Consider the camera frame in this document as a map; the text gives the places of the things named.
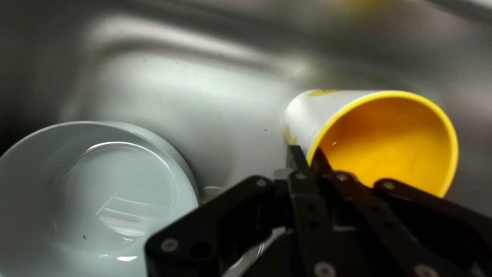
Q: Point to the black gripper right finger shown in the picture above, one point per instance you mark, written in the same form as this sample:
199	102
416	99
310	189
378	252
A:
410	231

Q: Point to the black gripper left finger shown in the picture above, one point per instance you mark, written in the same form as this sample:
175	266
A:
247	231

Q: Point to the white mug yellow inside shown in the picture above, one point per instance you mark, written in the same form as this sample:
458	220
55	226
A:
390	139

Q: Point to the stainless steel sink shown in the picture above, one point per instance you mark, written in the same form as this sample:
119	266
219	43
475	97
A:
205	77

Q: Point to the white bowl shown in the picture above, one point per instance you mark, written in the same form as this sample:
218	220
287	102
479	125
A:
78	205

